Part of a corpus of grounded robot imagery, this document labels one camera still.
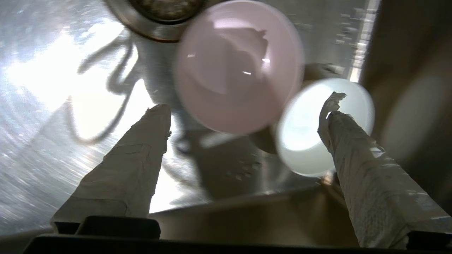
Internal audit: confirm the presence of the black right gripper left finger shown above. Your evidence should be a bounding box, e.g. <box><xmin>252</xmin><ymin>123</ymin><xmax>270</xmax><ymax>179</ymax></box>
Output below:
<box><xmin>50</xmin><ymin>103</ymin><xmax>173</xmax><ymax>234</ymax></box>

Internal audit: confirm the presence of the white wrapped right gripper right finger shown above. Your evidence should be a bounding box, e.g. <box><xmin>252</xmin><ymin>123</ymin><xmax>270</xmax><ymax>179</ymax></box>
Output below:
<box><xmin>317</xmin><ymin>92</ymin><xmax>452</xmax><ymax>249</ymax></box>

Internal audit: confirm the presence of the white bowl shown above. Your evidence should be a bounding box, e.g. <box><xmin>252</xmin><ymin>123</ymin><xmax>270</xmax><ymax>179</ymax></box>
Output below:
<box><xmin>275</xmin><ymin>78</ymin><xmax>375</xmax><ymax>177</ymax></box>

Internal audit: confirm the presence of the pink bowl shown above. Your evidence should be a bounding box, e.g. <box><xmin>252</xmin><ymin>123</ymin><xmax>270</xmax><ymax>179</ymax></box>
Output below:
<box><xmin>173</xmin><ymin>0</ymin><xmax>305</xmax><ymax>135</ymax></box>

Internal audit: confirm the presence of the stainless steel sink basin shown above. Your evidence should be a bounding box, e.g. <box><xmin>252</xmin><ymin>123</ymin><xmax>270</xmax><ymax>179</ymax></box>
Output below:
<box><xmin>0</xmin><ymin>0</ymin><xmax>452</xmax><ymax>247</ymax></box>

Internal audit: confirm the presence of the round metal drain strainer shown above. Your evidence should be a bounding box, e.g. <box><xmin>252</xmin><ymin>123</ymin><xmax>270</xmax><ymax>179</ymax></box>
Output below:
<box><xmin>104</xmin><ymin>0</ymin><xmax>209</xmax><ymax>43</ymax></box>

